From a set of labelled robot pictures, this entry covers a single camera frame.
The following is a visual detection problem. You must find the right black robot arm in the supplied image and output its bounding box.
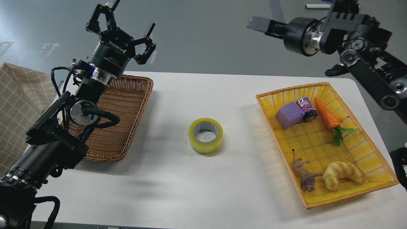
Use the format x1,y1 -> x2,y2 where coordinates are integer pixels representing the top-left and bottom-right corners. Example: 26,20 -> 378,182
247,0 -> 406,123

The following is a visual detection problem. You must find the small pink drink can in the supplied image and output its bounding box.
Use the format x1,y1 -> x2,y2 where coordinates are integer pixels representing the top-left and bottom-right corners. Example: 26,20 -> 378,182
295,97 -> 318,122

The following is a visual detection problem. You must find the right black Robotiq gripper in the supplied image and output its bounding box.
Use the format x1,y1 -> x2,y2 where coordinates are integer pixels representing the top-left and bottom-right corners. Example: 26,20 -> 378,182
247,17 -> 321,57

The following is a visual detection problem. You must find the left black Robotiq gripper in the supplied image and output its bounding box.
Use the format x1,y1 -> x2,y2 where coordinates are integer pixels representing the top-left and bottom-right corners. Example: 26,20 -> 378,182
85,0 -> 157,79

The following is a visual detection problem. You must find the brown wicker basket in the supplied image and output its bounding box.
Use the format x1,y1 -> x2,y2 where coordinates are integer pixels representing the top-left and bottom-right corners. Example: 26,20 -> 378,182
60,75 -> 154,163

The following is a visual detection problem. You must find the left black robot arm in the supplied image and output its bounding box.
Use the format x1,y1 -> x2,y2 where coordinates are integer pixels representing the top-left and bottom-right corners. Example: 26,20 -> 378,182
1,0 -> 156,229

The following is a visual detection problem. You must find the yellow clear tape roll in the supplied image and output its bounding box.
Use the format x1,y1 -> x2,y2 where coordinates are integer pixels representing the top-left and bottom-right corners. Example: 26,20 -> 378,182
188,118 -> 223,155

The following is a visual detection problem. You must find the beige checkered cloth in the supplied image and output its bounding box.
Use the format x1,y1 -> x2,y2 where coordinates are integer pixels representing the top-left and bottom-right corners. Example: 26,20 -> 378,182
0,62 -> 56,173

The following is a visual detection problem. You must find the orange toy carrot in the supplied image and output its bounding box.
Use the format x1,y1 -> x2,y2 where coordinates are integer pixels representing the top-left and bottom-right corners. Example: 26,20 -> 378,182
314,98 -> 357,147

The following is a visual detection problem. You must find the white metal stand base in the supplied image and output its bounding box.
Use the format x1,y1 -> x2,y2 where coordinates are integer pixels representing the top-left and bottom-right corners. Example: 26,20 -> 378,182
305,4 -> 331,9

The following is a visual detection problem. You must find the purple foam block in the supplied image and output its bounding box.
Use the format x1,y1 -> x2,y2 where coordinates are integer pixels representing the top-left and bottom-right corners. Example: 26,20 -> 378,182
276,101 -> 305,129

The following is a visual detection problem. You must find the brown toy lion figure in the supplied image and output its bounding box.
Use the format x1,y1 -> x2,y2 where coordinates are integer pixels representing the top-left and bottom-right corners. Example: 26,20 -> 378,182
291,149 -> 324,192

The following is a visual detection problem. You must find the toy croissant bread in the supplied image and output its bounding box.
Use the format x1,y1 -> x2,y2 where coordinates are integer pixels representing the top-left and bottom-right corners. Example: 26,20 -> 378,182
323,161 -> 365,191

